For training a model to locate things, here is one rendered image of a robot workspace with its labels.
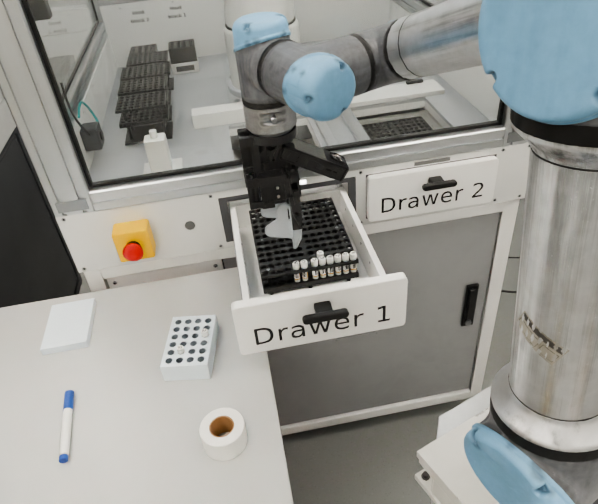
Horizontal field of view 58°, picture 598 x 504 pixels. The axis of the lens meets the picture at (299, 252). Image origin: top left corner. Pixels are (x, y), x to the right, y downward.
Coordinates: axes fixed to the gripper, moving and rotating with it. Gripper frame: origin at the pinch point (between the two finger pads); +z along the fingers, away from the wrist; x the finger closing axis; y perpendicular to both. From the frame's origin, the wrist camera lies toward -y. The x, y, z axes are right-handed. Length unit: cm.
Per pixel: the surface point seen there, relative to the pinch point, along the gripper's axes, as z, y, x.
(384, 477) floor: 98, -19, -6
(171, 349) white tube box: 17.6, 25.1, 4.2
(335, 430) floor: 98, -9, -25
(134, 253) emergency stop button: 9.7, 30.8, -15.8
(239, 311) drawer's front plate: 5.3, 11.6, 10.6
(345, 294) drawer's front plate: 5.7, -5.7, 10.7
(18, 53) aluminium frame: -29, 40, -24
